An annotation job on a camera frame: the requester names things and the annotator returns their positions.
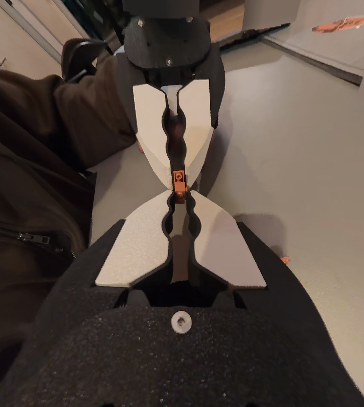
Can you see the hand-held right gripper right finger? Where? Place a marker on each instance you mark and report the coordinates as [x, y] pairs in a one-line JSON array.
[[229, 247]]

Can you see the grey desk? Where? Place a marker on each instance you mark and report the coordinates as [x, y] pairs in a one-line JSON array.
[[296, 174]]

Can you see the orange toy brick assembly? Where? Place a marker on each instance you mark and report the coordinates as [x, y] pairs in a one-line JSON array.
[[179, 181]]

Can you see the person's left hand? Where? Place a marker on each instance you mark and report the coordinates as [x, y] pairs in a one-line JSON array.
[[177, 133]]

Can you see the small orange toy piece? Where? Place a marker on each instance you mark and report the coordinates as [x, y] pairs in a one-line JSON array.
[[286, 259]]

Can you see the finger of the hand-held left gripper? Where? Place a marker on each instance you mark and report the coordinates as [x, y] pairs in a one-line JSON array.
[[150, 127], [200, 127]]

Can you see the person's left forearm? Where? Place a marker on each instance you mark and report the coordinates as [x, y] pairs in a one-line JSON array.
[[89, 120]]

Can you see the brown jacket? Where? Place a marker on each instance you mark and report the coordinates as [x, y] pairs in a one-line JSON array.
[[26, 206]]

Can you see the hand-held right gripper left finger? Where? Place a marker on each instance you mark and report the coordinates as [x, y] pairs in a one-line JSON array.
[[137, 244]]

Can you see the black office chair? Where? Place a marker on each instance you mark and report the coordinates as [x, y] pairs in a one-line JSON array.
[[83, 54]]

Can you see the open instruction booklet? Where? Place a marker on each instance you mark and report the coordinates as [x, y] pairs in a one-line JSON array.
[[328, 54]]

